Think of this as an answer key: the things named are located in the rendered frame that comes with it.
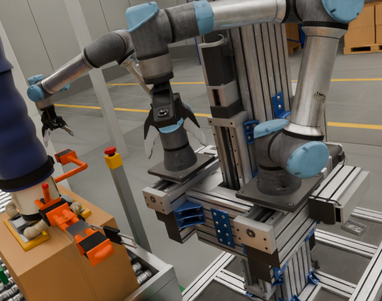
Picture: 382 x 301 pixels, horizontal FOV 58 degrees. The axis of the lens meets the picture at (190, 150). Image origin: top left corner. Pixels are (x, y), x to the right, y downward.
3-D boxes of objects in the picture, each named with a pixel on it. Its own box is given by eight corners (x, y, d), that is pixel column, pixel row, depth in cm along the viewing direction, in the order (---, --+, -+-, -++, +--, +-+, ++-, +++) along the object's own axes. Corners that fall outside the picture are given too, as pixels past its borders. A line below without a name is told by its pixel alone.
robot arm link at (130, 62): (174, 141, 156) (92, 43, 144) (182, 129, 169) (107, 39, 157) (193, 128, 151) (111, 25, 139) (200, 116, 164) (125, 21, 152)
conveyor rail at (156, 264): (26, 188, 334) (17, 171, 327) (31, 185, 337) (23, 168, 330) (171, 302, 164) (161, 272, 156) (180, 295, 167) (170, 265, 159)
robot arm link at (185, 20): (195, 0, 85) (153, 11, 82) (213, -4, 75) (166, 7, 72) (202, 33, 88) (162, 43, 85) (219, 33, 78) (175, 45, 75)
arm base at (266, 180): (271, 170, 129) (268, 146, 125) (309, 177, 118) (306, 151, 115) (248, 190, 120) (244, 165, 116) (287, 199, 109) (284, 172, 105)
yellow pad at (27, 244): (4, 223, 157) (0, 214, 155) (26, 212, 162) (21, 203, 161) (26, 252, 132) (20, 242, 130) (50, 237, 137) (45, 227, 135)
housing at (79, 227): (68, 239, 114) (63, 229, 113) (86, 229, 118) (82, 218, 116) (76, 247, 109) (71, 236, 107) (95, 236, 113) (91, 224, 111)
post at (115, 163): (150, 286, 232) (103, 156, 194) (158, 280, 236) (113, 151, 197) (156, 291, 227) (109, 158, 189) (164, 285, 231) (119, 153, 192)
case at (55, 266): (16, 285, 179) (-19, 223, 163) (84, 242, 201) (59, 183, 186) (59, 353, 135) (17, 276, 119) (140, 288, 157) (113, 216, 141)
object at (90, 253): (81, 255, 104) (75, 242, 102) (102, 242, 108) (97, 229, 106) (92, 267, 98) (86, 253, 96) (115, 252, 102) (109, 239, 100)
